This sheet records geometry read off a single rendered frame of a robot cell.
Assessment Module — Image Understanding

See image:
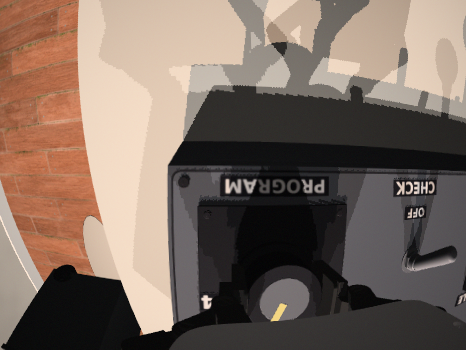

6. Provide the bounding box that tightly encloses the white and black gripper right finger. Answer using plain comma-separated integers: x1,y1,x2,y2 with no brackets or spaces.
310,260,402,316

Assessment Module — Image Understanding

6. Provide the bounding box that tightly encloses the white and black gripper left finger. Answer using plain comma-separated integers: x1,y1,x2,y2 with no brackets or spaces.
121,264,252,350

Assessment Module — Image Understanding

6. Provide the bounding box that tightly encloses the black control console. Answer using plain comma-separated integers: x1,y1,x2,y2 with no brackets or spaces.
167,141,466,324

